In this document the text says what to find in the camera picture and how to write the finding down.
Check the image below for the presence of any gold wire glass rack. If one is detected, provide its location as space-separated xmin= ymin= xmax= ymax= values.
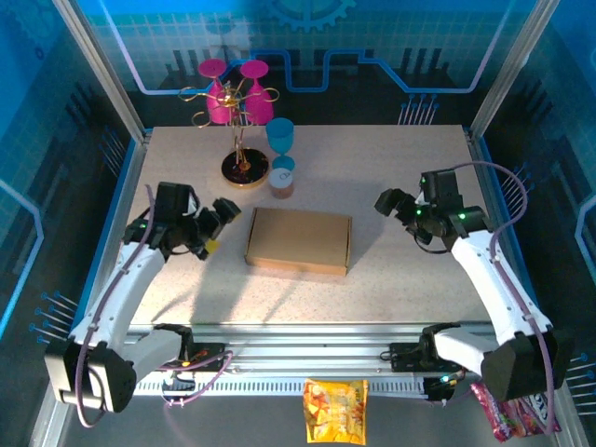
xmin=178 ymin=79 xmax=281 ymax=190

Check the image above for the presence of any brown cardboard box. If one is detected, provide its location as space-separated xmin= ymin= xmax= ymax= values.
xmin=243 ymin=207 xmax=354 ymax=278

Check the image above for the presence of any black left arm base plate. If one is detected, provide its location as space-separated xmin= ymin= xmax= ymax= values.
xmin=156 ymin=342 xmax=225 ymax=373

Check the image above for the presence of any white slotted cable duct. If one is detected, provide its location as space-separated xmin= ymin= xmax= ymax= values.
xmin=132 ymin=378 xmax=430 ymax=397

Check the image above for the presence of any aluminium frame rail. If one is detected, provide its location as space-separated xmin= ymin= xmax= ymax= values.
xmin=55 ymin=323 xmax=560 ymax=379

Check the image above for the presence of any yellow snack bag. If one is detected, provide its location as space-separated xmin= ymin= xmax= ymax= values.
xmin=302 ymin=377 xmax=370 ymax=446

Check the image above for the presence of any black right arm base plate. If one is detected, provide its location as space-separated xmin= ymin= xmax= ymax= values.
xmin=388 ymin=342 xmax=467 ymax=373

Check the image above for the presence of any pink plastic goblet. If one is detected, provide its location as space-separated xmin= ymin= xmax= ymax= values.
xmin=239 ymin=59 xmax=275 ymax=126
xmin=196 ymin=59 xmax=234 ymax=126

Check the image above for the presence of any small cup with white lid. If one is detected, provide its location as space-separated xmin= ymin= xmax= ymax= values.
xmin=268 ymin=167 xmax=295 ymax=200

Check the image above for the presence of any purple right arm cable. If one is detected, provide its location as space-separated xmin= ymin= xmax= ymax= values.
xmin=444 ymin=160 xmax=560 ymax=434

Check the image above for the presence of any black controller box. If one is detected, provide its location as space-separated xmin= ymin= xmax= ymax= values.
xmin=423 ymin=374 xmax=460 ymax=404

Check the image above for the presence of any aluminium upright post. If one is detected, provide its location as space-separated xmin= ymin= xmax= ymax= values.
xmin=467 ymin=0 xmax=562 ymax=137
xmin=52 ymin=0 xmax=148 ymax=141

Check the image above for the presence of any purple candy bag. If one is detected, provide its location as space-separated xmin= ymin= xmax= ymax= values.
xmin=469 ymin=381 xmax=562 ymax=443

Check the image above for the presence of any blue plastic goblet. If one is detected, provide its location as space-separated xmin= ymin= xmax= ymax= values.
xmin=264 ymin=116 xmax=296 ymax=169

